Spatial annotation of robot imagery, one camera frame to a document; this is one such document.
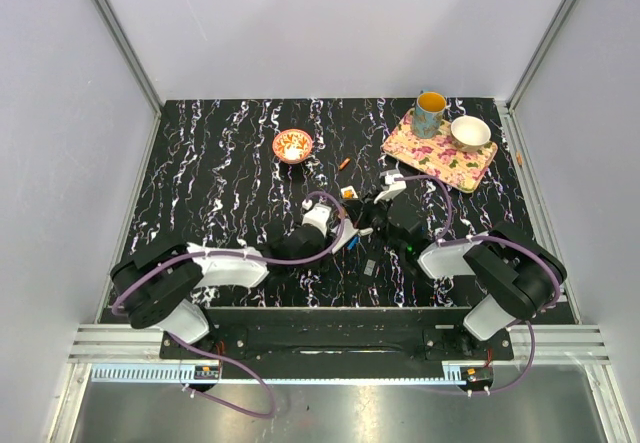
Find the white remote orange batteries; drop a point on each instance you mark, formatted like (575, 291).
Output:
(350, 232)

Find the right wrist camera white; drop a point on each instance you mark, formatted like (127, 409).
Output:
(393, 184)

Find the floral tray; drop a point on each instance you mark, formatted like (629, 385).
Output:
(439, 156)

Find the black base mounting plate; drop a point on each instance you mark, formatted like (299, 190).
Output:
(351, 343)

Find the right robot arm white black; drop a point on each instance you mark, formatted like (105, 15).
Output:
(521, 277)

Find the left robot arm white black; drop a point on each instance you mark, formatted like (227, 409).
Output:
(154, 283)

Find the cream white bowl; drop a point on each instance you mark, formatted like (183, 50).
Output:
(470, 133)

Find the blue battery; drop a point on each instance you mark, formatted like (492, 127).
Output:
(353, 243)

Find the orange patterned small bowl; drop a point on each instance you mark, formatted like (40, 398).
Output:
(292, 146)

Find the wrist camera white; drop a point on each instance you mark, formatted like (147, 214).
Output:
(316, 215)
(393, 184)

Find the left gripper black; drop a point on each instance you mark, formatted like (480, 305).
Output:
(319, 263)

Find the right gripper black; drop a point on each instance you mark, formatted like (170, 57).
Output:
(358, 211)

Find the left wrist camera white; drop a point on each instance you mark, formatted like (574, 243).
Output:
(316, 215)

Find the black remote blue batteries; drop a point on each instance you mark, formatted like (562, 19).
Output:
(370, 268)

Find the blue mug yellow inside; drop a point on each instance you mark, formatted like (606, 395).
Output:
(428, 114)

